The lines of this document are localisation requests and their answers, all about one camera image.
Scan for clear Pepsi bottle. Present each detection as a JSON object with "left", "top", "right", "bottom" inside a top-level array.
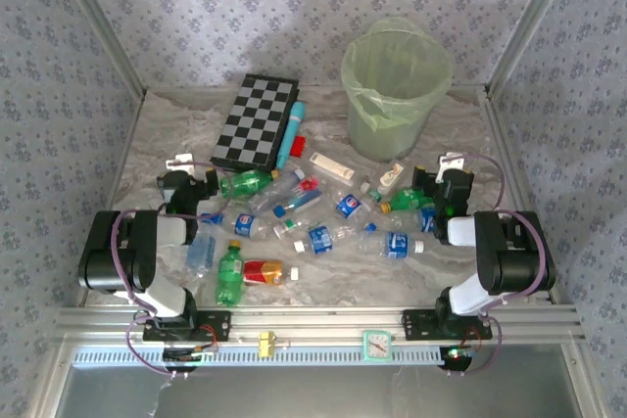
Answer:
[
  {"left": 334, "top": 186, "right": 384, "bottom": 222},
  {"left": 199, "top": 211, "right": 274, "bottom": 242},
  {"left": 389, "top": 207, "right": 439, "bottom": 236}
]

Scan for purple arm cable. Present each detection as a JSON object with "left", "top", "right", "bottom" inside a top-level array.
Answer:
[
  {"left": 111, "top": 161, "right": 234, "bottom": 380},
  {"left": 443, "top": 152, "right": 553, "bottom": 380}
]

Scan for black grey chessboard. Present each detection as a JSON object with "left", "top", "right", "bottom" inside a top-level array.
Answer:
[{"left": 210, "top": 73, "right": 301, "bottom": 172}]

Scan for frosted bottle white label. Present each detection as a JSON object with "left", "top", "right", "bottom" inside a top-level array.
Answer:
[{"left": 307, "top": 151, "right": 358, "bottom": 189}]

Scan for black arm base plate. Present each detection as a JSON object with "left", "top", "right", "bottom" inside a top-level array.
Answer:
[
  {"left": 402, "top": 308, "right": 493, "bottom": 341},
  {"left": 142, "top": 309, "right": 232, "bottom": 344}
]

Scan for clear bottle blue label white cap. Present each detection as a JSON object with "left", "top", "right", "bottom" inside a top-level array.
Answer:
[
  {"left": 292, "top": 224, "right": 362, "bottom": 256},
  {"left": 356, "top": 230, "right": 426, "bottom": 260}
]

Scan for clear bottle red flower label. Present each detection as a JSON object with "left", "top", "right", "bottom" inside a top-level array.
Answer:
[{"left": 271, "top": 176, "right": 325, "bottom": 218}]

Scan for pale green waste bin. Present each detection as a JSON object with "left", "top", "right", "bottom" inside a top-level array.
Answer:
[{"left": 346, "top": 87, "right": 438, "bottom": 163}]

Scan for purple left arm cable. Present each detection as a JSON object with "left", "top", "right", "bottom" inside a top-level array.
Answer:
[{"left": 111, "top": 161, "right": 234, "bottom": 380}]

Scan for grey metal panel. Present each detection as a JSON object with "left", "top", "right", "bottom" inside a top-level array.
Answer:
[{"left": 53, "top": 345, "right": 584, "bottom": 418}]

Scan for aluminium frame post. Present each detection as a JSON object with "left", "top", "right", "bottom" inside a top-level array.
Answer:
[{"left": 484, "top": 0, "right": 587, "bottom": 99}]

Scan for crushed clear bottle pale-blue label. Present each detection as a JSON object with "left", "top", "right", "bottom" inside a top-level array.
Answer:
[{"left": 184, "top": 234, "right": 219, "bottom": 281}]

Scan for red yellow bottle white cap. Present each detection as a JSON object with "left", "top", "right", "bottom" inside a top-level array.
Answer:
[{"left": 243, "top": 259, "right": 301, "bottom": 288}]

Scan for small clear bottle green cap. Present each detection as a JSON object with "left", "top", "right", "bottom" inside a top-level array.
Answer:
[{"left": 271, "top": 217, "right": 308, "bottom": 242}]

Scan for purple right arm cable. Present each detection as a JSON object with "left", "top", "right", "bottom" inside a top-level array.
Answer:
[{"left": 443, "top": 152, "right": 553, "bottom": 380}]

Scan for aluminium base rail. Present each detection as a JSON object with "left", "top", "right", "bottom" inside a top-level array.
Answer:
[{"left": 53, "top": 303, "right": 587, "bottom": 347}]

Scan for aluminium side rail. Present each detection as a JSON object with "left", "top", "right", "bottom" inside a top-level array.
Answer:
[
  {"left": 479, "top": 84, "right": 562, "bottom": 304},
  {"left": 75, "top": 87, "right": 148, "bottom": 309}
]

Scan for clear bottle grey cap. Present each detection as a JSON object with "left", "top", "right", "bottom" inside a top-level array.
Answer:
[{"left": 247, "top": 167, "right": 308, "bottom": 213}]

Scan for green plastic bin liner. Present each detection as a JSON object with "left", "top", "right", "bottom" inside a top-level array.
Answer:
[{"left": 341, "top": 16, "right": 455, "bottom": 134}]

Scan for small teal clock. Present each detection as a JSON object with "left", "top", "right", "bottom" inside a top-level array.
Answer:
[{"left": 361, "top": 329, "right": 395, "bottom": 365}]

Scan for green Sprite bottle yellow cap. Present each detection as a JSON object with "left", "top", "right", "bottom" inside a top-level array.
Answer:
[
  {"left": 218, "top": 168, "right": 281, "bottom": 202},
  {"left": 379, "top": 186, "right": 436, "bottom": 216},
  {"left": 215, "top": 240, "right": 246, "bottom": 309}
]

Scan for small white tube brown print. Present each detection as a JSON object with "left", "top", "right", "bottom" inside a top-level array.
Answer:
[{"left": 375, "top": 162, "right": 407, "bottom": 196}]

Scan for teal plastic cylinder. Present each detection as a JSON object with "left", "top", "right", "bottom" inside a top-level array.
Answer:
[{"left": 276, "top": 101, "right": 309, "bottom": 170}]

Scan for slotted grey cable duct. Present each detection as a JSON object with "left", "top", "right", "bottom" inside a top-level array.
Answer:
[{"left": 71, "top": 343, "right": 474, "bottom": 368}]

